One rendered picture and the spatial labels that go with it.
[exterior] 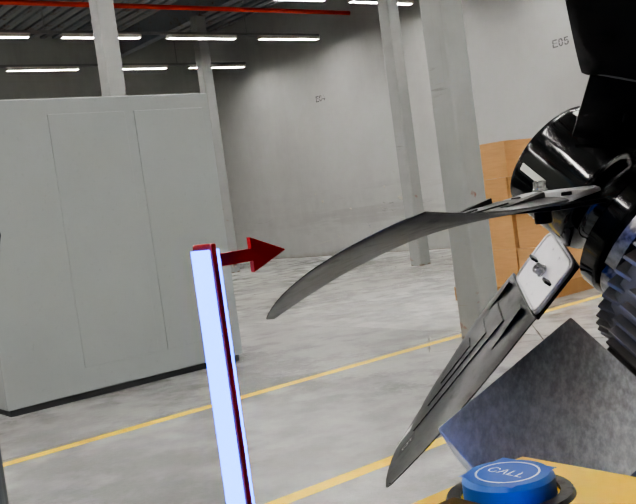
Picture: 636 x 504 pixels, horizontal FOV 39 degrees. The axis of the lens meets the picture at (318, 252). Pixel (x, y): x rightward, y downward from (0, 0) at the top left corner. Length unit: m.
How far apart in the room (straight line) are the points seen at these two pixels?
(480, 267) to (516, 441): 6.29
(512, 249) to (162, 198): 3.71
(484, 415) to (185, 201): 6.65
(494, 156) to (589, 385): 8.48
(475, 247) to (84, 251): 2.97
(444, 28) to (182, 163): 2.32
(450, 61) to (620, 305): 6.31
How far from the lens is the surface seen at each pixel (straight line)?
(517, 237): 9.21
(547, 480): 0.40
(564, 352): 0.79
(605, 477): 0.43
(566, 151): 0.86
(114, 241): 7.05
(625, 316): 0.79
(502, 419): 0.77
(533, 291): 0.91
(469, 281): 7.04
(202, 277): 0.59
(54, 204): 6.89
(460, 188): 6.99
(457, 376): 0.94
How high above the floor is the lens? 1.21
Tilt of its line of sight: 3 degrees down
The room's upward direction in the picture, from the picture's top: 8 degrees counter-clockwise
